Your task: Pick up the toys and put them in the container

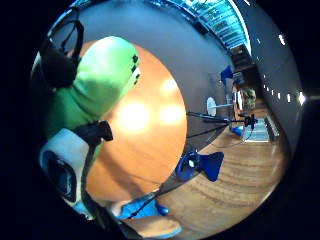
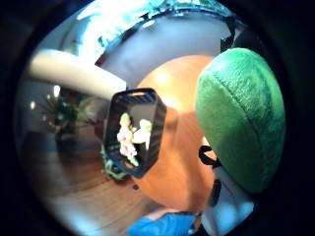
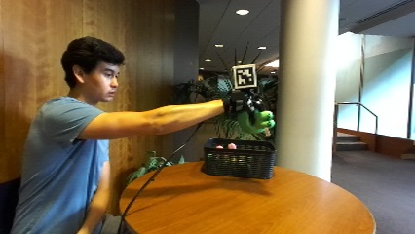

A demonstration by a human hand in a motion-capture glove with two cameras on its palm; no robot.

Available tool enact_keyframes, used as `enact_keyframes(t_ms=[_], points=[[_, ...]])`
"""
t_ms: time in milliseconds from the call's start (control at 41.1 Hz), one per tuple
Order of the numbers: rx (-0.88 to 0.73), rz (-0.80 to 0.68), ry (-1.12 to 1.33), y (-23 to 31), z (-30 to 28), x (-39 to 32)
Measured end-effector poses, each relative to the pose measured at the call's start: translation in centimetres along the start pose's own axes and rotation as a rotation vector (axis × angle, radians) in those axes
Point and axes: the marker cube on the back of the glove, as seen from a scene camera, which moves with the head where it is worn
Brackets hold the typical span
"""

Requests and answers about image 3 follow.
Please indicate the green soft toy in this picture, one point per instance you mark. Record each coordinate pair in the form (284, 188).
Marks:
(253, 123)

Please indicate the white marker cube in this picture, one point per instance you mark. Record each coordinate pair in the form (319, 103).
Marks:
(245, 76)

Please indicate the large dark green plant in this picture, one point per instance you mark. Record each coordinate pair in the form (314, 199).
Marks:
(207, 89)

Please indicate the white round column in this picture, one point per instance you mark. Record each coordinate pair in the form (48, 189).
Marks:
(306, 87)

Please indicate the pink toy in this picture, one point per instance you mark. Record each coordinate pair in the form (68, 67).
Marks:
(231, 146)
(219, 147)

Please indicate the black woven basket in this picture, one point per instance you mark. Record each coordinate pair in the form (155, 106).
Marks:
(238, 162)

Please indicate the carpeted stair steps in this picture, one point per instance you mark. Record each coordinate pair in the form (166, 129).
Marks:
(348, 142)

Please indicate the metal stair handrail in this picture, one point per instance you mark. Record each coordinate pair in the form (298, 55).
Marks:
(367, 112)

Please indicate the small green leafy plant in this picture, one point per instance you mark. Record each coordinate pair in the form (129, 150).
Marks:
(149, 166)

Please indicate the the person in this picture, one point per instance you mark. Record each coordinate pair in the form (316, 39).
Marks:
(93, 78)

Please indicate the blue t-shirt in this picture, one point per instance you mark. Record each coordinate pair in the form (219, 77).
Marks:
(56, 156)

